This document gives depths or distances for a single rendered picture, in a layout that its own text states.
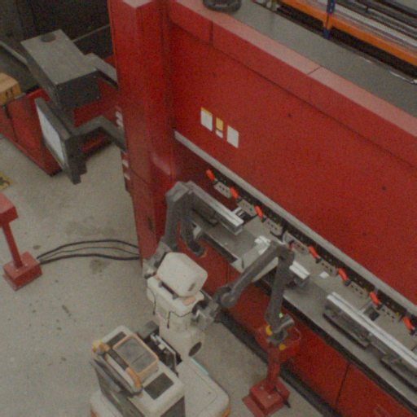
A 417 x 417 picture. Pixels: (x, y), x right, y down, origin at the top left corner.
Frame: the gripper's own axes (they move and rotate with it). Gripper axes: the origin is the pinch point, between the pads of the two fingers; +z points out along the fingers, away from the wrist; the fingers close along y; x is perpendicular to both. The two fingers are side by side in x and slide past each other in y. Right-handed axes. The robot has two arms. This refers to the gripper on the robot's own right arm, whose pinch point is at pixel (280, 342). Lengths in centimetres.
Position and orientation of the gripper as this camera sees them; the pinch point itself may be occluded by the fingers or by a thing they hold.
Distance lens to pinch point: 360.0
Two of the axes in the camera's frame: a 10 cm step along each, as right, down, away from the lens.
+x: -5.7, -5.9, 5.7
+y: 7.9, -5.7, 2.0
